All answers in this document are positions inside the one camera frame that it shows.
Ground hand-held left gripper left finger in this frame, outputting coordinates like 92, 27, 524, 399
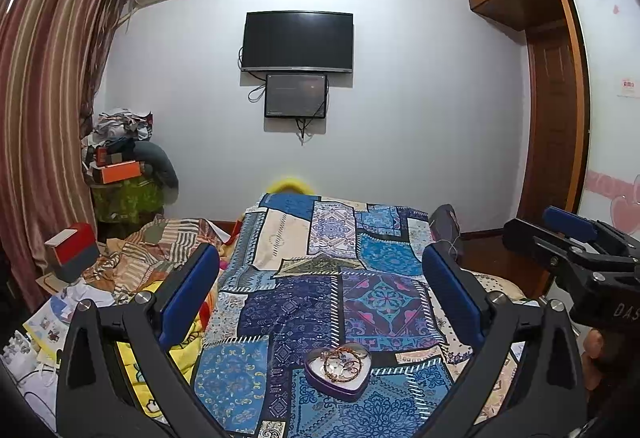
55, 242, 237, 438

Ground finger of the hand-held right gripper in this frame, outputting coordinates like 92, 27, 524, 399
544, 205, 602, 245
502, 218, 553, 265

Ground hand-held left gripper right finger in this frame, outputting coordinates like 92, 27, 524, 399
421, 245, 588, 438

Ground red braided bracelet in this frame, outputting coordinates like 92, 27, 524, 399
322, 347, 363, 380

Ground heart-shaped jewelry box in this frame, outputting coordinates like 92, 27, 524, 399
304, 342, 372, 402

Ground person's right hand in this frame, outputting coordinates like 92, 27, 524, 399
581, 327, 609, 391

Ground yellow cartoon blanket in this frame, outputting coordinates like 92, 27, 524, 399
115, 238, 222, 421

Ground grey bag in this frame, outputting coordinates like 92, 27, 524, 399
429, 204, 464, 264

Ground striped beige blanket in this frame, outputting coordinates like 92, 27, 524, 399
82, 215, 233, 301

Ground patchwork printed blanket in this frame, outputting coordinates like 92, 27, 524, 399
192, 192, 526, 438

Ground brown wooden door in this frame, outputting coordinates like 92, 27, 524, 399
517, 28, 585, 289

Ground green patterned cloth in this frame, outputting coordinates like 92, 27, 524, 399
90, 180, 166, 225

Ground white wardrobe door pink hearts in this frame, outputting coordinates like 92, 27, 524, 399
565, 0, 640, 241

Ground red and white box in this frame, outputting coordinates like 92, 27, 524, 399
44, 222, 100, 284

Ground orange box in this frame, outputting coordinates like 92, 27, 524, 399
97, 160, 144, 185

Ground yellow cushion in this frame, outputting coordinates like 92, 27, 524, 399
265, 176, 316, 197

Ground pile of papers and booklets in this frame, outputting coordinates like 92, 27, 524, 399
0, 282, 117, 419

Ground pile of clothes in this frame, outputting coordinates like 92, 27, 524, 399
82, 108, 156, 184

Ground striped brown curtain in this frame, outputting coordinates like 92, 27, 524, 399
0, 0, 134, 301

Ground small black wall monitor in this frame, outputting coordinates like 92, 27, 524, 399
264, 73, 329, 120

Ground black wall television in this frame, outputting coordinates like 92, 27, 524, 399
240, 10, 356, 74

